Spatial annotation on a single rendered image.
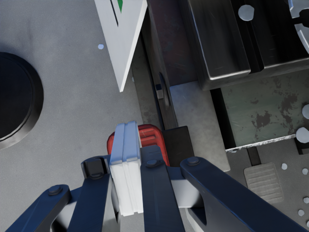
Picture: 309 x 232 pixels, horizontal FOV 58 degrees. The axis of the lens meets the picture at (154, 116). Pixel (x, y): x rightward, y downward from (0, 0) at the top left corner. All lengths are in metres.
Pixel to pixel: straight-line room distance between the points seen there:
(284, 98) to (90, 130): 0.78
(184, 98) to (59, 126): 0.76
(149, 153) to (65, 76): 1.01
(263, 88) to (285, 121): 0.06
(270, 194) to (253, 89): 0.56
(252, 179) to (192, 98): 0.56
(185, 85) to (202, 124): 0.06
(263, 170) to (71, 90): 0.74
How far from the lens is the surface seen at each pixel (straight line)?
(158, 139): 0.29
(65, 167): 1.10
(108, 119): 1.08
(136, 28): 0.66
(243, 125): 0.43
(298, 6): 0.34
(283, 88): 0.46
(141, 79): 1.07
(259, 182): 0.94
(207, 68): 0.37
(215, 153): 0.41
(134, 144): 0.15
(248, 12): 0.41
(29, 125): 1.14
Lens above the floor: 1.05
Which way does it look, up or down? 80 degrees down
